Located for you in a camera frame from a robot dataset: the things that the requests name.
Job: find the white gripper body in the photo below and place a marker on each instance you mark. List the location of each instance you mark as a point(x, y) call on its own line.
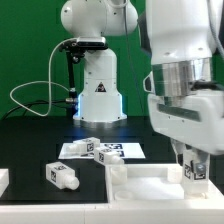
point(198, 122)

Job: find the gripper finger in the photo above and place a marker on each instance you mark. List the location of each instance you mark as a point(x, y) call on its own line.
point(202, 159)
point(178, 148)

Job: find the white square tabletop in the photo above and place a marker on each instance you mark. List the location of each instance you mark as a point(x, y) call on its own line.
point(145, 182)

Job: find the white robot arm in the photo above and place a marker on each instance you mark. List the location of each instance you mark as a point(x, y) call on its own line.
point(179, 35)

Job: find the paper sheet with tags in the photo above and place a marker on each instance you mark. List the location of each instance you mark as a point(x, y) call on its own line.
point(126, 150)

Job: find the white block far left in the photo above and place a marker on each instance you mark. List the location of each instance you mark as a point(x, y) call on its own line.
point(4, 180)

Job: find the white obstacle frame front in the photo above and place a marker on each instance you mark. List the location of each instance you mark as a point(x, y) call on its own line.
point(121, 212)

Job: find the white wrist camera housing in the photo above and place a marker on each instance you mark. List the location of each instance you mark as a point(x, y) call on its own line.
point(148, 83)

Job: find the black camera on stand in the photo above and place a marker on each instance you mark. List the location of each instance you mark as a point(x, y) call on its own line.
point(75, 49)

